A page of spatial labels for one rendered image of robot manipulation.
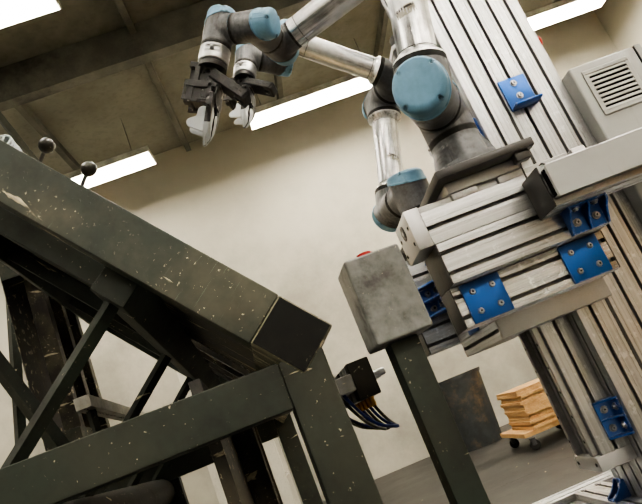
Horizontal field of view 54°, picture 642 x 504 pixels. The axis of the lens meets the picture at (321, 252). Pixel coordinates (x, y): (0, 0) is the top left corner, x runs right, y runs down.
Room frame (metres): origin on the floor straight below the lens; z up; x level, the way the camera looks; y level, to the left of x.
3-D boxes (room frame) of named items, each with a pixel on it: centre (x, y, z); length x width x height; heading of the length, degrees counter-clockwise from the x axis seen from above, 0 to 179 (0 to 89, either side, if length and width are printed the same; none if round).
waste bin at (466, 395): (6.12, -0.69, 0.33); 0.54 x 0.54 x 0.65
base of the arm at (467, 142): (1.37, -0.38, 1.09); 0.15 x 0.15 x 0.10
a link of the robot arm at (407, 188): (1.87, -0.32, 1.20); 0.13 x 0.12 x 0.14; 23
